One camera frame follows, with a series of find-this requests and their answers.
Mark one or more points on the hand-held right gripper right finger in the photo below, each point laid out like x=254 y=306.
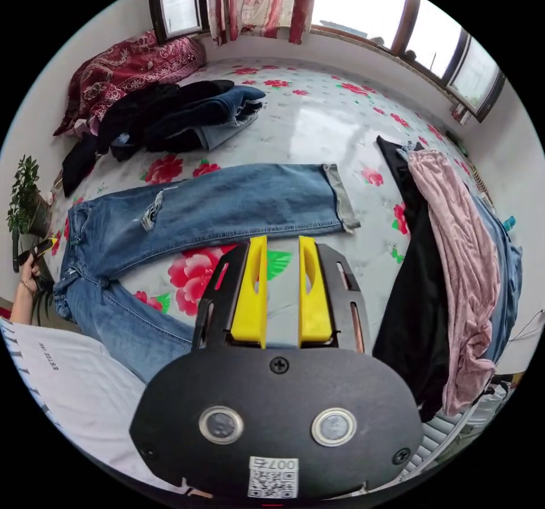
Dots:
x=314 y=304

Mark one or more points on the bed with floral sheet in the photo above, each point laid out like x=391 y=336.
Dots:
x=319 y=126

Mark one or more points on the person's body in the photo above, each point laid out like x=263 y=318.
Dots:
x=76 y=385

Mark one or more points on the red patterned rolled quilt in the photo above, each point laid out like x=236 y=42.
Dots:
x=127 y=70

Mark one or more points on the pile of dark clothes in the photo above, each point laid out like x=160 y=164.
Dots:
x=179 y=117

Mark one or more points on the pile of clothes with pink garment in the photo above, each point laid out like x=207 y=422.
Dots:
x=460 y=262

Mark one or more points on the person's left hand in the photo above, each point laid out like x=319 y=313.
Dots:
x=30 y=275

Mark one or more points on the small window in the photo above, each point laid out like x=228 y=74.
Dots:
x=179 y=2

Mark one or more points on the person's left forearm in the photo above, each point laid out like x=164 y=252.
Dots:
x=20 y=307

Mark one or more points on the blue jeans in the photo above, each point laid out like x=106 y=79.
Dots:
x=238 y=202

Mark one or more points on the wide window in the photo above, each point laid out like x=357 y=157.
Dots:
x=426 y=28

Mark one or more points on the green potted plant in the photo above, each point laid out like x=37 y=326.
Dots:
x=25 y=194

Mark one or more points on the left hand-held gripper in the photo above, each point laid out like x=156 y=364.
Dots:
x=30 y=254

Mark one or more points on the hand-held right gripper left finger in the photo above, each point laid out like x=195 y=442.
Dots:
x=250 y=300

